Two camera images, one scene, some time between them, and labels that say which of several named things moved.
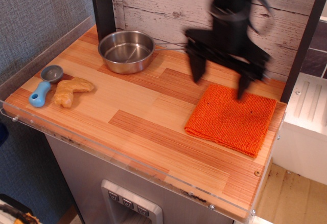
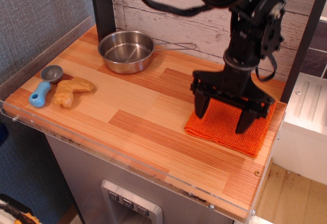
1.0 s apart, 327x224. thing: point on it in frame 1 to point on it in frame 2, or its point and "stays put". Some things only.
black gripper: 228,43 to 233,85
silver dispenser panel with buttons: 123,207 stays put
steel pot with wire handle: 129,51 stays put
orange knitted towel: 242,125 stays put
